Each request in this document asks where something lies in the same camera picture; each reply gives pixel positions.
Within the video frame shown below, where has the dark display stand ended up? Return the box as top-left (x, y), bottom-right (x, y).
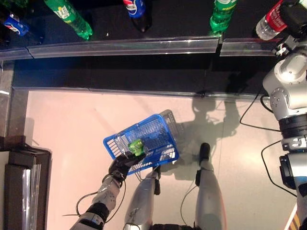
top-left (0, 135), bottom-right (52, 230)

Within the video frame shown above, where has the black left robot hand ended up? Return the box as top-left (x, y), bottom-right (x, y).
top-left (108, 152), bottom-right (147, 184)

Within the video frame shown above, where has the black metal shelf board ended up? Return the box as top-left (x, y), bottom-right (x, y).
top-left (0, 56), bottom-right (274, 99)
top-left (0, 0), bottom-right (307, 60)

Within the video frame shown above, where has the blue plastic shopping basket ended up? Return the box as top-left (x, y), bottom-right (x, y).
top-left (103, 114), bottom-right (180, 177)

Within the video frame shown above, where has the green Sprite bottle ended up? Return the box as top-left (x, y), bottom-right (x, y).
top-left (209, 0), bottom-right (238, 37)
top-left (128, 138), bottom-right (147, 157)
top-left (44, 0), bottom-right (94, 40)

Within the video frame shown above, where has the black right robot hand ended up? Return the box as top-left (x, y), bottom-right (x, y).
top-left (279, 0), bottom-right (307, 37)

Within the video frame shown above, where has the silver right robot leg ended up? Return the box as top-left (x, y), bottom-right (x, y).
top-left (194, 142), bottom-right (227, 230)

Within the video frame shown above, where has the Pepsi bottle blue label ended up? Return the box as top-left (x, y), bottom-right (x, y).
top-left (122, 0), bottom-right (152, 33)
top-left (0, 9), bottom-right (46, 46)

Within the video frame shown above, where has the water bottle red label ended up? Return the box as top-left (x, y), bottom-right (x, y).
top-left (255, 0), bottom-right (288, 41)

